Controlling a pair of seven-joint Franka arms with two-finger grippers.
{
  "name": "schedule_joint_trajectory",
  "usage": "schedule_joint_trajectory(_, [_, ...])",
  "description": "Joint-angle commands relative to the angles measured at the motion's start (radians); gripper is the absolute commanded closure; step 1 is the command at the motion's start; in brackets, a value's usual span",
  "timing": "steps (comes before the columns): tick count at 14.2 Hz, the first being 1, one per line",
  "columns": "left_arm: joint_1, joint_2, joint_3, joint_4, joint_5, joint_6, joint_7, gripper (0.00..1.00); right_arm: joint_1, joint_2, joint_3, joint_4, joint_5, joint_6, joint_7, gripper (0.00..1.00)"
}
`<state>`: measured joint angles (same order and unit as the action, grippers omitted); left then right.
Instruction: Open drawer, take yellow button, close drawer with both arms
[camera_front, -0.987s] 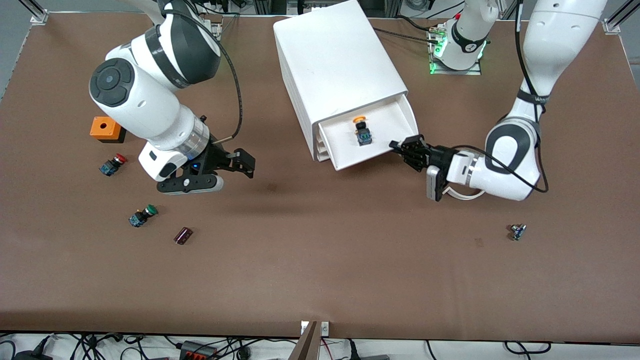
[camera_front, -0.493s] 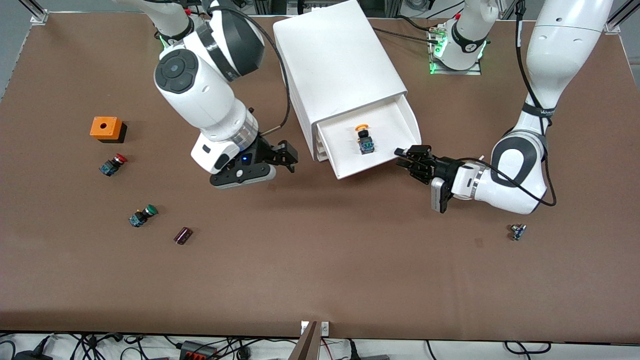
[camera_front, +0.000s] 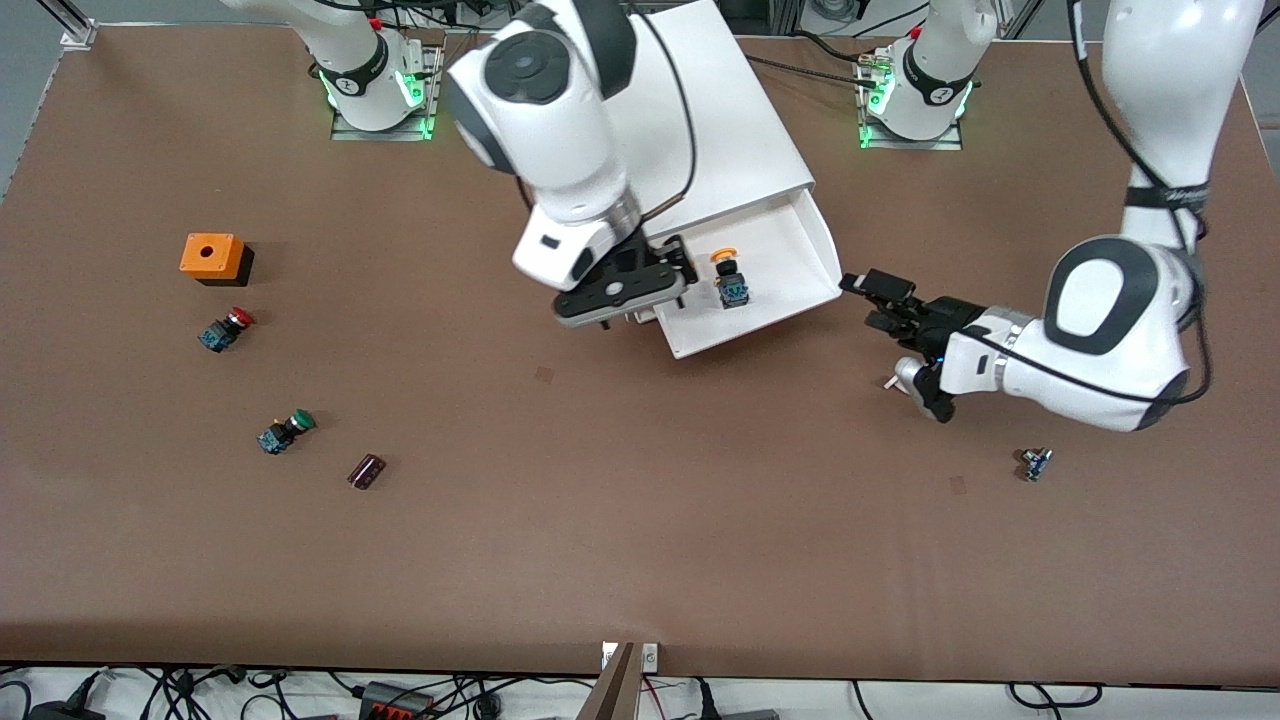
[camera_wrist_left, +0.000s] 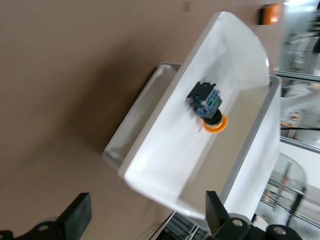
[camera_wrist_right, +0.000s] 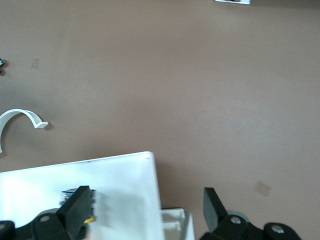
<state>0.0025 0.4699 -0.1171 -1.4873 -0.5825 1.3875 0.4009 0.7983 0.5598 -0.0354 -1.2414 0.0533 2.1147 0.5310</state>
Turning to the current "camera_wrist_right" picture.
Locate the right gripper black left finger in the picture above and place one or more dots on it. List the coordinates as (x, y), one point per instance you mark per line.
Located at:
(72, 215)

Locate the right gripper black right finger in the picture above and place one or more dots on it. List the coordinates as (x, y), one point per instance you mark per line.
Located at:
(215, 215)

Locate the white plastic drawer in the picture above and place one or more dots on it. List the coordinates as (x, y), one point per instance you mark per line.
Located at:
(120, 175)

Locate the white drawer cabinet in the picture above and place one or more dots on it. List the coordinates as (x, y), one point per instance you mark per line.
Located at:
(186, 225)

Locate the brown tape patch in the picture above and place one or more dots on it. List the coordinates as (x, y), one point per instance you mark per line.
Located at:
(263, 188)

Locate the white curved plastic piece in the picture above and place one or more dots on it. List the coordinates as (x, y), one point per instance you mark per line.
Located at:
(15, 111)

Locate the small blue electronic component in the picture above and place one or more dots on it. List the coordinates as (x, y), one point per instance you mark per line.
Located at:
(2, 62)

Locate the small white bracket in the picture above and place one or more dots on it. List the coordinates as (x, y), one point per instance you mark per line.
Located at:
(246, 2)

